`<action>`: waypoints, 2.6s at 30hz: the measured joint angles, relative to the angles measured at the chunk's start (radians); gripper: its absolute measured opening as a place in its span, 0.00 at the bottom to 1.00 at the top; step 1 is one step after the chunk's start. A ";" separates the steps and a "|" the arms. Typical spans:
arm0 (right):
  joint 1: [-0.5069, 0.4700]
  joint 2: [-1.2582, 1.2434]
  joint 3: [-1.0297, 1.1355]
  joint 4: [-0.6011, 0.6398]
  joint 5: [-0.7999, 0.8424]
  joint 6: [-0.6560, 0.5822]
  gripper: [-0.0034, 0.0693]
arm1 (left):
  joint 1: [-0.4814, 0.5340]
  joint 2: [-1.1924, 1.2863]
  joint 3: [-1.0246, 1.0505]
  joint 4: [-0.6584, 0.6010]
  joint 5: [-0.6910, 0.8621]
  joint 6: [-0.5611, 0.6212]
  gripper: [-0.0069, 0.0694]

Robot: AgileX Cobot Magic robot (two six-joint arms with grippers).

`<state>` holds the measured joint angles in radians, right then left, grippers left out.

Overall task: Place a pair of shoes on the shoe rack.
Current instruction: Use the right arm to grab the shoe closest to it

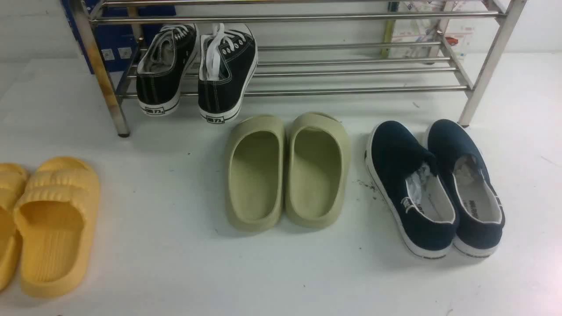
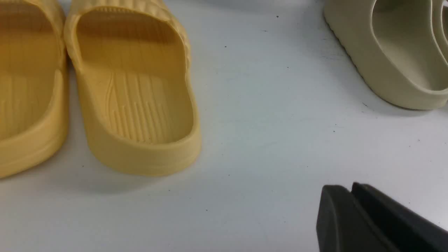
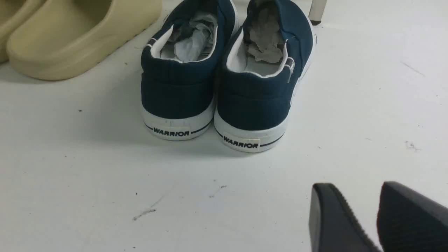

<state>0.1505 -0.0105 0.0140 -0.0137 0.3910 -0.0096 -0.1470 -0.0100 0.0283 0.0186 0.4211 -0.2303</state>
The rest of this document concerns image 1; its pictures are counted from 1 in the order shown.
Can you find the navy slip-on shoe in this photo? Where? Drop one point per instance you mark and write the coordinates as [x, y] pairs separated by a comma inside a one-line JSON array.
[[406, 174], [466, 180]]

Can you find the stainless steel shoe rack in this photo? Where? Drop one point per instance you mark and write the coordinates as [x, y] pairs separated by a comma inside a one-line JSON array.
[[446, 61]]

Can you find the blue box behind rack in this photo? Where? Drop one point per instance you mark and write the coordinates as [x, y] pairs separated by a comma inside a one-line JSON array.
[[116, 42]]

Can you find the olive green slipper left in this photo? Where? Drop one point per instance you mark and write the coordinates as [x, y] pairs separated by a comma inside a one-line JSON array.
[[255, 155]]

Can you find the olive green slipper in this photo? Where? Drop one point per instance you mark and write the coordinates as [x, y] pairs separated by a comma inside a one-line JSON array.
[[319, 157], [255, 155]]

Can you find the olive green slipper right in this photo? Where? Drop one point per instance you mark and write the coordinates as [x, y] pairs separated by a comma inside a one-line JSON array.
[[319, 157]]

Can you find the black canvas sneaker white laces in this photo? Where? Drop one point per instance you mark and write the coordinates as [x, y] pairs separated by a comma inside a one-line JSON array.
[[229, 57]]

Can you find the black canvas sneaker left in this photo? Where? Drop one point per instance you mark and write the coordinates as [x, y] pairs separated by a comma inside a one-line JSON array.
[[160, 71]]

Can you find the white printed carton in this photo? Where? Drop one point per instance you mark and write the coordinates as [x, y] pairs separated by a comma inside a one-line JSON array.
[[458, 32]]

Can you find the yellow slipper right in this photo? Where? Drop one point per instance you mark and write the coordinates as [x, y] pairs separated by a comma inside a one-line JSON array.
[[56, 217]]

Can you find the yellow slipper at edge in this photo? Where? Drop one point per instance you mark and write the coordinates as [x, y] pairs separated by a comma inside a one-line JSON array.
[[13, 178]]

